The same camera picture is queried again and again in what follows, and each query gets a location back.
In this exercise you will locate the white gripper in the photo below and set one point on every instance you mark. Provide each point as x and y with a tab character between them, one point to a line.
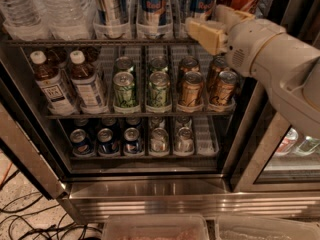
250	43

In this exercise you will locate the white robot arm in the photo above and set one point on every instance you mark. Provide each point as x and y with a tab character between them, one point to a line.
287	68

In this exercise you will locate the rear right gold can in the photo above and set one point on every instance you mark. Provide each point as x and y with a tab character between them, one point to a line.
217	65

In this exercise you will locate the gold can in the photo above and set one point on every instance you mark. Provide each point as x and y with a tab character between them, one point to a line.
217	65
188	63
223	90
191	89

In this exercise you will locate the rear left gold can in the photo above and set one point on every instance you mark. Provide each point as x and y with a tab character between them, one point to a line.
188	63

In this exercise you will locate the front left gold can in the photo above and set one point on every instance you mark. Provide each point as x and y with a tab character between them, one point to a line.
191	89

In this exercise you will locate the front right gold can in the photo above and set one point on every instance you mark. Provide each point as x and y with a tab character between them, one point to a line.
223	90

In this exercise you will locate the middle redbull can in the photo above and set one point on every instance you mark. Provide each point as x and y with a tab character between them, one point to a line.
153	16

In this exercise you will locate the rear right green can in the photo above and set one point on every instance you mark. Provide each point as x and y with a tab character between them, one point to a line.
159	63

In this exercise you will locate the green can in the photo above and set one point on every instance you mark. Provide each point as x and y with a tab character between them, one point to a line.
159	63
159	92
124	64
124	90

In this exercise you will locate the front right green can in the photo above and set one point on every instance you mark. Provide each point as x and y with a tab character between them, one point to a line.
159	92

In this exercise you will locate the rear left green can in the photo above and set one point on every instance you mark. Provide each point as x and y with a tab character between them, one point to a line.
124	64

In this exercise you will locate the left silver redbull can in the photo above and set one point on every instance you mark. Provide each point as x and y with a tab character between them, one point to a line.
112	16

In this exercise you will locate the front left green can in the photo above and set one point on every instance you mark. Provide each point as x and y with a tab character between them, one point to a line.
124	90

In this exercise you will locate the right blue pepsi can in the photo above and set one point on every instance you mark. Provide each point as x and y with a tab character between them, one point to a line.
132	142

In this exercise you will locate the blue pepsi can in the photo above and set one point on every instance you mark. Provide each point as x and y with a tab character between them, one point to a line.
107	143
132	142
82	145

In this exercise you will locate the glass fridge door right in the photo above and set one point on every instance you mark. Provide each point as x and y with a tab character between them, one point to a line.
267	153

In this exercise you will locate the middle blue pepsi can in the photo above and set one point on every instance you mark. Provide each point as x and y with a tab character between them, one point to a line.
107	143

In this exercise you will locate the left blue pepsi can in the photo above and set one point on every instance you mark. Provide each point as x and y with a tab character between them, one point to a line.
82	145

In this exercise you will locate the right tea bottle white cap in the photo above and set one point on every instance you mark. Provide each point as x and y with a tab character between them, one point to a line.
88	84

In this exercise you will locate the tea bottle white cap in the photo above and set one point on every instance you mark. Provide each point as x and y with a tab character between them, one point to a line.
54	84
88	84

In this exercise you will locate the right clear water bottle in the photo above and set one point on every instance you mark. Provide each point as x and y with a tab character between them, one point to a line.
66	19

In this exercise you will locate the clear water bottle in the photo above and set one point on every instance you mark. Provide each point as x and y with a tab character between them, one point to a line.
66	19
22	20

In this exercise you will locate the left tea bottle white cap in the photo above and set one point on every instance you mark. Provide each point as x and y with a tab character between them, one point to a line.
54	84

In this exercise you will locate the left clear water bottle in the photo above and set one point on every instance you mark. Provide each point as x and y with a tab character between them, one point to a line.
22	20

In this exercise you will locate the right clear plastic bin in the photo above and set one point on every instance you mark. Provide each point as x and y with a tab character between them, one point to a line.
229	227

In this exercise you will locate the clear plastic bin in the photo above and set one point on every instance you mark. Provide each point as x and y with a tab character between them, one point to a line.
155	227
229	227

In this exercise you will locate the left clear plastic bin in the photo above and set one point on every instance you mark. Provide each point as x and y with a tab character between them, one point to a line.
155	227

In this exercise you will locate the stainless steel fridge frame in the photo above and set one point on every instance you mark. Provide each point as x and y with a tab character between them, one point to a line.
92	189

